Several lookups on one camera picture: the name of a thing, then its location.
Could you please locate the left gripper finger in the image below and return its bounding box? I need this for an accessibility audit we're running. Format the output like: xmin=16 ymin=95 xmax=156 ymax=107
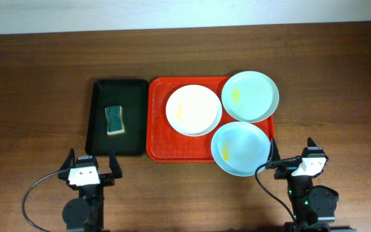
xmin=109 ymin=149 xmax=122 ymax=179
xmin=59 ymin=148 xmax=75 ymax=171

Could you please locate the green and yellow sponge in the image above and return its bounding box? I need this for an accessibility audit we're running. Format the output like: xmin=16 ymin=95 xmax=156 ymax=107
xmin=104 ymin=106 xmax=125 ymax=136

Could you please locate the white plate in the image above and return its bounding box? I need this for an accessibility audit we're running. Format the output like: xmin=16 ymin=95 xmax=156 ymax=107
xmin=165 ymin=84 xmax=222 ymax=137

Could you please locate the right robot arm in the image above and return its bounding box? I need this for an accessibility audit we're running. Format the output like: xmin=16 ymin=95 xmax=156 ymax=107
xmin=265 ymin=137 xmax=354 ymax=231

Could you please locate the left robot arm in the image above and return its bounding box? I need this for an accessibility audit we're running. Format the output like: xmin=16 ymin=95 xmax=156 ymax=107
xmin=58 ymin=150 xmax=122 ymax=232

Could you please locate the black plastic tray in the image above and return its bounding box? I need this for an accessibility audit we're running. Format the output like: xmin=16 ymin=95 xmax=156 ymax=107
xmin=85 ymin=79 xmax=149 ymax=157

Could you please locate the red plastic tray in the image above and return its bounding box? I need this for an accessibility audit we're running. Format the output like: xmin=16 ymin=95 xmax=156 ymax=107
xmin=146 ymin=75 xmax=276 ymax=163

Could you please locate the light blue plate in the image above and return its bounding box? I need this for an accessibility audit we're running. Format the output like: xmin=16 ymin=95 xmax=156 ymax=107
xmin=211 ymin=122 xmax=271 ymax=177

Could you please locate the mint green plate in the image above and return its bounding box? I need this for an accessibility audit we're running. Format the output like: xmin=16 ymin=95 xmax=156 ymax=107
xmin=221 ymin=71 xmax=280 ymax=123

